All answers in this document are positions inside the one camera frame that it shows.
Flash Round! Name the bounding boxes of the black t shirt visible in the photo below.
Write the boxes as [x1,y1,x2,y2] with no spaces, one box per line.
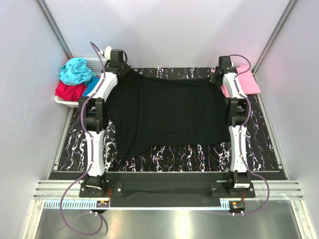
[107,70,230,160]

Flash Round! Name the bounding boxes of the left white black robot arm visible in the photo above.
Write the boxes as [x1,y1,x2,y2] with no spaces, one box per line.
[78,42,130,197]

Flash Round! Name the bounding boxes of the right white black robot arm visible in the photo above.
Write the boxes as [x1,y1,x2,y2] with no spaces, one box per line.
[210,54,251,198]

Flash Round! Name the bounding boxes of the white plastic basket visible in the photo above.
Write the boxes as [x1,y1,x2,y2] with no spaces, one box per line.
[54,58,106,108]

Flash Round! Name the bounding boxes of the folded pink t shirt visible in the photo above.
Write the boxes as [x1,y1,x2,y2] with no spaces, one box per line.
[213,65,261,99]

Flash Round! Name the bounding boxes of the light blue t shirt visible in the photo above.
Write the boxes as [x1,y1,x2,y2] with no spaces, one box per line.
[59,58,97,86]

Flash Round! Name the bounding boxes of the red t shirt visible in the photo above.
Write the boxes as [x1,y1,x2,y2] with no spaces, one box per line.
[55,81,87,102]

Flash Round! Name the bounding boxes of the black marble pattern mat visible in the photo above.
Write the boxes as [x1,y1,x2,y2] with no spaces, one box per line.
[57,66,280,172]

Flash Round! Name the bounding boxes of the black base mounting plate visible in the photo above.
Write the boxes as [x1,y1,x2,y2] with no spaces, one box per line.
[79,172,256,208]

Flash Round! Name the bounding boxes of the right orange connector box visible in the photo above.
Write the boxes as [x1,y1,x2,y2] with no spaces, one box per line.
[230,201,246,213]

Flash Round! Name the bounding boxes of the orange connector box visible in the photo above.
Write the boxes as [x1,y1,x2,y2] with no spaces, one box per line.
[230,201,246,213]
[96,200,110,208]

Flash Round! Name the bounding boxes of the left orange connector box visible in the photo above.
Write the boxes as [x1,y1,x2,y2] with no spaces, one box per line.
[96,200,110,208]

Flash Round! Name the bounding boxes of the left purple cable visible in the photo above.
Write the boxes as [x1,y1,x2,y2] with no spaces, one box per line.
[59,41,109,236]

